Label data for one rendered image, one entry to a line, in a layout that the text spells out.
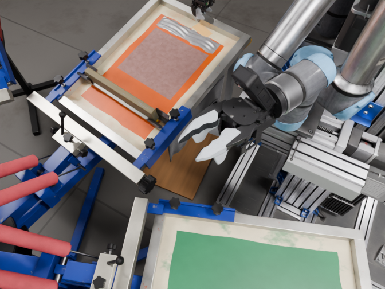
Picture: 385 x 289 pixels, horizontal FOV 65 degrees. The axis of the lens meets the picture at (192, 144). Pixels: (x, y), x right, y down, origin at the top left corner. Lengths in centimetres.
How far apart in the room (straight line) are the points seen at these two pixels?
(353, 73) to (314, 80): 28
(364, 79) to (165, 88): 84
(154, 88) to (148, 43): 28
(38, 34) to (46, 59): 43
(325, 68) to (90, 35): 311
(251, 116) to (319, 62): 20
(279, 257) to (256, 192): 94
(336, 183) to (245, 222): 35
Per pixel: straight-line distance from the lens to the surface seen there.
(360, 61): 89
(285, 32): 76
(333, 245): 131
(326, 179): 115
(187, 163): 239
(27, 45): 372
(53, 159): 134
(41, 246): 115
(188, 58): 151
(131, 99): 131
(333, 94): 97
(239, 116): 55
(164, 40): 161
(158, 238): 118
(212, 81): 137
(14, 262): 128
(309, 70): 66
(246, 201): 208
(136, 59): 157
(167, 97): 140
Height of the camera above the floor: 212
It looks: 58 degrees down
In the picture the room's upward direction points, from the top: straight up
